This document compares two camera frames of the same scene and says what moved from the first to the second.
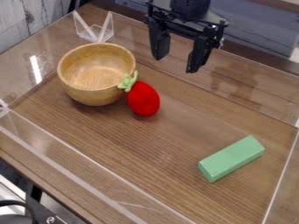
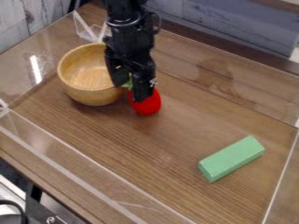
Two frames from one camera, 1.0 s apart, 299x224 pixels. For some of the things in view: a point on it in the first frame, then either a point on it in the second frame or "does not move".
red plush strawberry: (141, 95) does not move
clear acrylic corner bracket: (97, 33) does not move
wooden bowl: (89, 69) does not move
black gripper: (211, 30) -> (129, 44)
